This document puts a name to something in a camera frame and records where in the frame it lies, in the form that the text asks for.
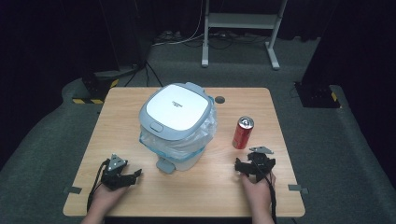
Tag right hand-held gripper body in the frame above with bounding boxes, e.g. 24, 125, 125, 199
247, 146, 277, 184

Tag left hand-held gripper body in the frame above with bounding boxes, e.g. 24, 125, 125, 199
100, 153, 131, 191

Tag red drink can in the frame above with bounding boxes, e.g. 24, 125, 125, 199
232, 116, 255, 150

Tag white grey pedal trash can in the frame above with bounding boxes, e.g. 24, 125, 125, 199
138, 81, 218, 175

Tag person's left hand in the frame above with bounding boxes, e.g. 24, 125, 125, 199
91, 181, 131, 217

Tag person's right hand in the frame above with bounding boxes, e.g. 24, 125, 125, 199
238, 171, 277, 213

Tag grey tape piece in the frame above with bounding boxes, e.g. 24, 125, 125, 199
287, 184, 310, 196
63, 185, 83, 195

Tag black stand base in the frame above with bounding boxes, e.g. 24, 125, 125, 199
293, 81, 342, 109

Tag black stand with striped base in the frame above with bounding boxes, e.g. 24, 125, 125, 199
71, 68, 121, 105

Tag black tripod legs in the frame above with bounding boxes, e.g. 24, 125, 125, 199
123, 59, 164, 89

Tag white metal stand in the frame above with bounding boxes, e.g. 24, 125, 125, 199
201, 0, 290, 71

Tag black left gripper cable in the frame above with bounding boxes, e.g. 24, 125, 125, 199
86, 158, 112, 213

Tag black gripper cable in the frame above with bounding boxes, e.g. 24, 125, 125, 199
86, 158, 112, 213
252, 160, 278, 224

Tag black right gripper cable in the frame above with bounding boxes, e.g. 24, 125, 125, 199
252, 160, 278, 224

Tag black floor cables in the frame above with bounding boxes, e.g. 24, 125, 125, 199
207, 30, 269, 50

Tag white floor cable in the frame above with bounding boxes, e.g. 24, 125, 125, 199
151, 0, 207, 48

